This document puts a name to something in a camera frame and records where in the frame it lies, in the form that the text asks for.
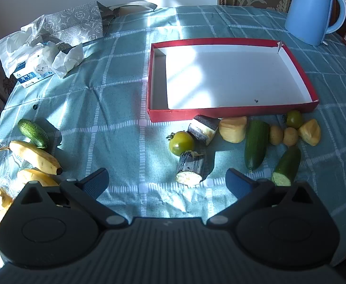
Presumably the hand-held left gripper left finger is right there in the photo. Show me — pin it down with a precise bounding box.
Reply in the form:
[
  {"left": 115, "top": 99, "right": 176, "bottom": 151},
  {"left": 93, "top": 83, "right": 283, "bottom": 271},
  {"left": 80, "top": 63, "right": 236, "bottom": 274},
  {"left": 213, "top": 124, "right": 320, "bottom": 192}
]
[{"left": 19, "top": 168, "right": 130, "bottom": 229}]

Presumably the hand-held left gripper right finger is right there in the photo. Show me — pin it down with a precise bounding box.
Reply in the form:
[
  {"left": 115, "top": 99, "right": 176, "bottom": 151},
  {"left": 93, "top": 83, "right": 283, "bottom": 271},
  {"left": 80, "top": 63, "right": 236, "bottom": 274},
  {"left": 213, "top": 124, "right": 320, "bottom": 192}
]
[{"left": 206, "top": 168, "right": 317, "bottom": 229}]

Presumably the long whole cucumber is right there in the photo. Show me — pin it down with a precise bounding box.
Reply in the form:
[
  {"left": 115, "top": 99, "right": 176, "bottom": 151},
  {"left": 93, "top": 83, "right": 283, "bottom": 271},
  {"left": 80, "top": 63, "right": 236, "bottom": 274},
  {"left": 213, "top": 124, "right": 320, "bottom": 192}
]
[{"left": 244, "top": 120, "right": 270, "bottom": 172}]

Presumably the cut cucumber half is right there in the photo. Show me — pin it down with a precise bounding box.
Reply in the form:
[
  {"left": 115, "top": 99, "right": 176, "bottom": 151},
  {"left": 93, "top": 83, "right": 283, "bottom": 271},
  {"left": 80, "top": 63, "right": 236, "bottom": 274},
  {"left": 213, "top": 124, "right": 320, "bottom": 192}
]
[{"left": 271, "top": 146, "right": 302, "bottom": 187}]

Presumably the large green tomato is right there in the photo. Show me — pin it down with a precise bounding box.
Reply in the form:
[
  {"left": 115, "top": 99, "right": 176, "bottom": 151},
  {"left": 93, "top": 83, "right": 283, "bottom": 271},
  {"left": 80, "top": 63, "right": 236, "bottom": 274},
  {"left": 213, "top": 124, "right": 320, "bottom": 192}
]
[{"left": 166, "top": 131, "right": 195, "bottom": 156}]

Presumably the small green tomato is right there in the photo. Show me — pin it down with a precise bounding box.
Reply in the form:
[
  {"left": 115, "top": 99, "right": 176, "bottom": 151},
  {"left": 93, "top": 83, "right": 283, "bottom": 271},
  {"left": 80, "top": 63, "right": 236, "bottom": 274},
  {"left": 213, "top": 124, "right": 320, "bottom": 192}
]
[{"left": 282, "top": 110, "right": 304, "bottom": 129}]

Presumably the small yellow jackfruit piece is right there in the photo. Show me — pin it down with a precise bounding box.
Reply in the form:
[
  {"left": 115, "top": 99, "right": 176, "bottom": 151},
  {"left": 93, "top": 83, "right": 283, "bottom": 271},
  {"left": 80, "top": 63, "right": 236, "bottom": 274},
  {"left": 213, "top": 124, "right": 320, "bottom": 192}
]
[{"left": 298, "top": 119, "right": 322, "bottom": 146}]

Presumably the red cardboard box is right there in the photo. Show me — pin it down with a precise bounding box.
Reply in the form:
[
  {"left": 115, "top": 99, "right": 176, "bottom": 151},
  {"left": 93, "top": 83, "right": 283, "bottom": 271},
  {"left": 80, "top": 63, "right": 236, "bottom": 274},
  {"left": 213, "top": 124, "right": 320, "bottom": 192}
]
[{"left": 147, "top": 38, "right": 320, "bottom": 123}]

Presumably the yellow banana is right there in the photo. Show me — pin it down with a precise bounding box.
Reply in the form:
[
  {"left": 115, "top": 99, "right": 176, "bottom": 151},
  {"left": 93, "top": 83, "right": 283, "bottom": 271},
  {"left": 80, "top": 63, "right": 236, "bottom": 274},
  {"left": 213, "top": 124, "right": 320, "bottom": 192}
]
[
  {"left": 0, "top": 140, "right": 63, "bottom": 176},
  {"left": 16, "top": 169, "right": 59, "bottom": 187}
]

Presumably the small whole cucumber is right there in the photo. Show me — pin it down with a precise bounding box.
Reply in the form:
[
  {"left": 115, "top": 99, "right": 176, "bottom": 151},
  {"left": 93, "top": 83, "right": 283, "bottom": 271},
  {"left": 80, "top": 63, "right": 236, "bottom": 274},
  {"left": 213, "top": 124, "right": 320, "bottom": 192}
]
[{"left": 17, "top": 119, "right": 50, "bottom": 150}]

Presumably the green plaid tablecloth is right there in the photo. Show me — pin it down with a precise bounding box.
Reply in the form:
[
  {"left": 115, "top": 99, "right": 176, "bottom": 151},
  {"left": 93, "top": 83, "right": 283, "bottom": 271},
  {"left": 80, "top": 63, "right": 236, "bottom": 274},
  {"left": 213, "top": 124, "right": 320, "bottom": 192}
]
[{"left": 0, "top": 4, "right": 346, "bottom": 273}]

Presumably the crumpled white tissue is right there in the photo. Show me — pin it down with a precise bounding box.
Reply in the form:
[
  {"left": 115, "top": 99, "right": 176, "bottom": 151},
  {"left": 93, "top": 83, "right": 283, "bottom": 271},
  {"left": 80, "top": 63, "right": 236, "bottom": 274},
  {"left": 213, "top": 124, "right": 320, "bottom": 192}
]
[{"left": 52, "top": 43, "right": 85, "bottom": 79}]

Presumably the grey patterned tissue box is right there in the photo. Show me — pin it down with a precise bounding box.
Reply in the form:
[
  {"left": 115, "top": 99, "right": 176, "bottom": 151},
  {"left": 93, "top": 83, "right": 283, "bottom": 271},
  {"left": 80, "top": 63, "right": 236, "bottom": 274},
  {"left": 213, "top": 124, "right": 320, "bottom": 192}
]
[{"left": 31, "top": 1, "right": 159, "bottom": 40}]

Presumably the white plastic bag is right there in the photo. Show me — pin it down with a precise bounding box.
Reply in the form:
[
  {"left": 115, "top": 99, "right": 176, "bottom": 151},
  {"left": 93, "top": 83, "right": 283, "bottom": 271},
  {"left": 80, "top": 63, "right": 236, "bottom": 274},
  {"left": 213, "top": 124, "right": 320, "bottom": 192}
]
[{"left": 0, "top": 15, "right": 47, "bottom": 77}]

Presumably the blue electric kettle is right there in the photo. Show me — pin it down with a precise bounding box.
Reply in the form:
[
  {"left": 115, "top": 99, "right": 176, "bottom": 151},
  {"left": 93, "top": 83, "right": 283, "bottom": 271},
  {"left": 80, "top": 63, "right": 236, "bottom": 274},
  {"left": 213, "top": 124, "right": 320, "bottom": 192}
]
[{"left": 285, "top": 0, "right": 346, "bottom": 47}]

